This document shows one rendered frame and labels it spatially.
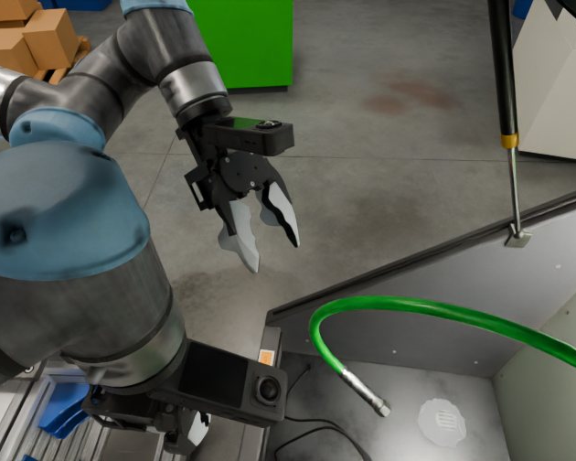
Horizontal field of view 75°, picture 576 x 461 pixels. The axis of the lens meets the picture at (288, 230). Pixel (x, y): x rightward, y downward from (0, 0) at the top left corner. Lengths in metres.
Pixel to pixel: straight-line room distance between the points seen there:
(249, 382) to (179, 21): 0.40
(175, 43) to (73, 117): 0.14
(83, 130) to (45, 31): 3.96
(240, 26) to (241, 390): 3.35
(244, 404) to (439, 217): 2.37
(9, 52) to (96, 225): 4.10
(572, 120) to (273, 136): 3.02
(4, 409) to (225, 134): 0.73
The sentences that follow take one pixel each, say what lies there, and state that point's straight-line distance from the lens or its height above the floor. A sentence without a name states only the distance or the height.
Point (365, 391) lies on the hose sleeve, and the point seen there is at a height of 1.17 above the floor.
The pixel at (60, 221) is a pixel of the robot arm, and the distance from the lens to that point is 0.18.
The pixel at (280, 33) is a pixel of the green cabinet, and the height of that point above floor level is 0.54.
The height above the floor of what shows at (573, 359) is 1.43.
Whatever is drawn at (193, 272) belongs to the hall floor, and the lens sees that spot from 2.21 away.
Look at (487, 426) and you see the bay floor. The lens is 1.02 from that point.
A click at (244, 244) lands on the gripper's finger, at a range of 0.45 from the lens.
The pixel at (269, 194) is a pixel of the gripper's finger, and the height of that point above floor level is 1.39.
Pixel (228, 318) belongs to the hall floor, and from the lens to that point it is 2.00.
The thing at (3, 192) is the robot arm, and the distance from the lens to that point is 0.20.
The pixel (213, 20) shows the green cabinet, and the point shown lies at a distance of 3.54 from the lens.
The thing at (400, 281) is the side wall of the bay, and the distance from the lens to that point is 0.70.
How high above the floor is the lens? 1.72
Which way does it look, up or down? 47 degrees down
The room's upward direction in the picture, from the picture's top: straight up
